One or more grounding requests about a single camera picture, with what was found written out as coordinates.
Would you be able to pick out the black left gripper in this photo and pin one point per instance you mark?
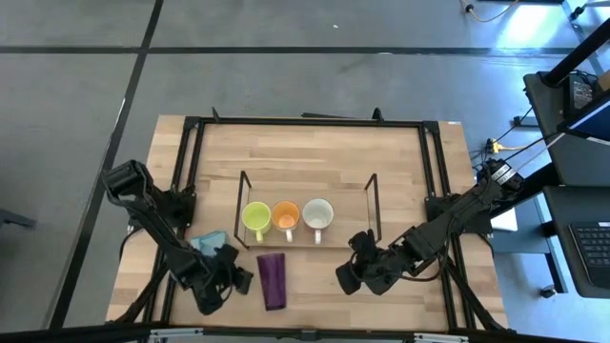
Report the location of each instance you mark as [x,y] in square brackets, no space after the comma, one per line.
[212,290]

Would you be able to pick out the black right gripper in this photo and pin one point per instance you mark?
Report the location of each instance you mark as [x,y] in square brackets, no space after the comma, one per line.
[388,267]

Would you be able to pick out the purple cup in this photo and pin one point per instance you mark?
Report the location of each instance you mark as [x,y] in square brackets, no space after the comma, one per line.
[272,281]

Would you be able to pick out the yellow-green mug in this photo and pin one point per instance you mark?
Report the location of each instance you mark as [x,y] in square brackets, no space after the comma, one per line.
[255,216]

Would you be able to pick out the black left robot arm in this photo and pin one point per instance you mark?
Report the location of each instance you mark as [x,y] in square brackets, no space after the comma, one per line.
[157,224]

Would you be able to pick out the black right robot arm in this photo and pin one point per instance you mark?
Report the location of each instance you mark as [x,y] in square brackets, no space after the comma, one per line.
[453,214]

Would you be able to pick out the light blue cloth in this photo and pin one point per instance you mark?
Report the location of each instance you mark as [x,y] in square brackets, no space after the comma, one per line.
[207,243]

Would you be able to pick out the white paper sheet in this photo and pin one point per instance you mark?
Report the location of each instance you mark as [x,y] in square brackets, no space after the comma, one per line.
[505,220]

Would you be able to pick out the power strip yellow plug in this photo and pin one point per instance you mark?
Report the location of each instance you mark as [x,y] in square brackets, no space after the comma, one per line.
[495,146]

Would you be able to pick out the black desk caster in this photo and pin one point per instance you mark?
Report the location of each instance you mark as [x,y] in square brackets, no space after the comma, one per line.
[548,291]

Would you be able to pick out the black chair leg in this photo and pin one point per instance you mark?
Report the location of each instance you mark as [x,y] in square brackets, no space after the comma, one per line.
[16,219]

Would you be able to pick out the black keyboard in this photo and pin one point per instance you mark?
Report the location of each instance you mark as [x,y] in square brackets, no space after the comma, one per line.
[593,252]

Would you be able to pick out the black computer desk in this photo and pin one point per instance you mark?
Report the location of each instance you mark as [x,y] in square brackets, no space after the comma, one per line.
[576,162]

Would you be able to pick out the black power adapter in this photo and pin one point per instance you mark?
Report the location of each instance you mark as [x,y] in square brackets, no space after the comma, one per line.
[581,93]

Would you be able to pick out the black camera rig beam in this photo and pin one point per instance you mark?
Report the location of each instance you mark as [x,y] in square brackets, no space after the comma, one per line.
[305,334]

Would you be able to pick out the black aluminium table frame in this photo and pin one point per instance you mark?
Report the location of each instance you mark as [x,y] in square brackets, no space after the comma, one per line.
[310,122]

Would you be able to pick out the black diagonal post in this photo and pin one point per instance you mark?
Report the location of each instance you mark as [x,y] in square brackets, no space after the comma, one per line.
[576,54]

